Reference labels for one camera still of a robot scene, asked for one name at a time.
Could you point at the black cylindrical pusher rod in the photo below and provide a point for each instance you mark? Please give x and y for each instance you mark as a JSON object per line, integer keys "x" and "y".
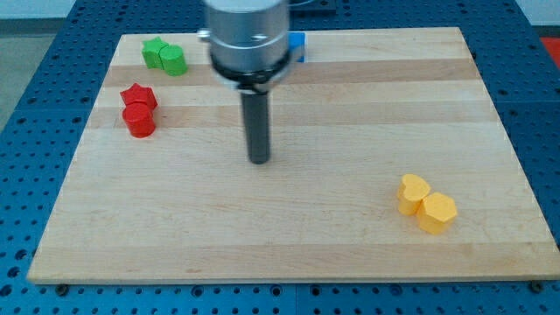
{"x": 255, "y": 114}

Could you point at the green circle block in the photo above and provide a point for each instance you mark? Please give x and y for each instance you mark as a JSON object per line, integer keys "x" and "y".
{"x": 173, "y": 60}

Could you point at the red circle block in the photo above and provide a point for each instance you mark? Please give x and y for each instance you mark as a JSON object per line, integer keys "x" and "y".
{"x": 138, "y": 118}

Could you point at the green star block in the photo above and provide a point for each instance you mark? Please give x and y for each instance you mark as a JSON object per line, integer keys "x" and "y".
{"x": 151, "y": 52}

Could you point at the red star block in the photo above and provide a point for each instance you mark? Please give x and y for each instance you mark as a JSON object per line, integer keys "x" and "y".
{"x": 139, "y": 94}

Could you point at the blue block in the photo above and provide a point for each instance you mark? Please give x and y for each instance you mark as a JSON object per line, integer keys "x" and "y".
{"x": 297, "y": 44}

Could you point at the wooden board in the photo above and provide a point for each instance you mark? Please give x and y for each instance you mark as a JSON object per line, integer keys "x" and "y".
{"x": 185, "y": 206}

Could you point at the yellow heart block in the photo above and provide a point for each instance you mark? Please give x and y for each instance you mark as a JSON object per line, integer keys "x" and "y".
{"x": 412, "y": 190}

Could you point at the yellow hexagon block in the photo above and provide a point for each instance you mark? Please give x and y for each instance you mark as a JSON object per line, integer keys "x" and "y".
{"x": 436, "y": 213}

